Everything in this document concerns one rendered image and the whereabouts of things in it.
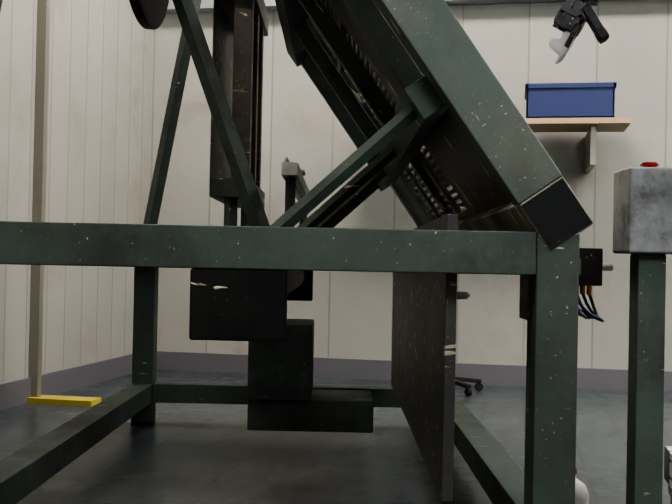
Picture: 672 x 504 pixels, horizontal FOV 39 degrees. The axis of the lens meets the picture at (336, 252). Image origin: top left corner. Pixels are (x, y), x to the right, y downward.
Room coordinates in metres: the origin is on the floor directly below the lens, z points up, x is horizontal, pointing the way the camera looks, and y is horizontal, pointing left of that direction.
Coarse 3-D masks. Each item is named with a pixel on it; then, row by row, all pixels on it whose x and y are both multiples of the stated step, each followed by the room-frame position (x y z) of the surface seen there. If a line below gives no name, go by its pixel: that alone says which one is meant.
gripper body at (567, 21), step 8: (568, 0) 2.73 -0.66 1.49; (576, 0) 2.71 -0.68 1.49; (584, 0) 2.71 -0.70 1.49; (592, 0) 2.69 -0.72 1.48; (560, 8) 2.70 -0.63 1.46; (568, 8) 2.69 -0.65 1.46; (576, 8) 2.71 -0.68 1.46; (560, 16) 2.71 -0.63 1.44; (568, 16) 2.70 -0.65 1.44; (576, 16) 2.69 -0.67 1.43; (584, 16) 2.69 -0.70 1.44; (560, 24) 2.70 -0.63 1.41; (568, 24) 2.70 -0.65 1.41; (576, 24) 2.69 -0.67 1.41; (584, 24) 2.74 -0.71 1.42
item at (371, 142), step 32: (0, 0) 2.00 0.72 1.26; (192, 0) 4.10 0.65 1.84; (192, 32) 2.93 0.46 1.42; (224, 96) 2.96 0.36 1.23; (224, 128) 2.94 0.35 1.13; (384, 128) 2.07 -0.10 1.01; (160, 160) 4.10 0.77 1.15; (352, 160) 2.07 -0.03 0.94; (384, 160) 2.80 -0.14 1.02; (160, 192) 4.11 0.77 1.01; (256, 192) 2.96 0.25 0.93; (288, 192) 2.93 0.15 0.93; (320, 192) 2.06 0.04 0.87; (352, 192) 2.81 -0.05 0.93; (224, 224) 3.51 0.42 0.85; (256, 224) 2.94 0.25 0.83; (288, 224) 2.07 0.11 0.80; (320, 224) 3.45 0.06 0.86
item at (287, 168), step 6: (282, 162) 2.86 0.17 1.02; (288, 162) 2.86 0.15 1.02; (294, 162) 2.86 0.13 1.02; (282, 168) 2.86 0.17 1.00; (288, 168) 2.86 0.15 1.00; (294, 168) 2.86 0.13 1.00; (282, 174) 2.86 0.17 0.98; (288, 174) 2.86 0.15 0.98; (294, 174) 2.86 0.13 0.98; (300, 174) 3.07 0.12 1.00; (300, 180) 3.08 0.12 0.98; (300, 186) 3.28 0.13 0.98; (306, 186) 3.65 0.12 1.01; (300, 192) 3.57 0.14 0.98; (306, 192) 3.66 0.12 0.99; (300, 198) 3.90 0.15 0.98
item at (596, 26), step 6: (588, 6) 2.69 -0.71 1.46; (588, 12) 2.69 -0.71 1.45; (594, 12) 2.69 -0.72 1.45; (588, 18) 2.70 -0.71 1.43; (594, 18) 2.69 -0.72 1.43; (588, 24) 2.73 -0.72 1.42; (594, 24) 2.69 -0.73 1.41; (600, 24) 2.69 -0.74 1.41; (594, 30) 2.70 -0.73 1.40; (600, 30) 2.69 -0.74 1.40; (606, 30) 2.70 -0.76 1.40; (600, 36) 2.69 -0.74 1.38; (606, 36) 2.69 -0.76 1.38; (600, 42) 2.72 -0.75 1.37
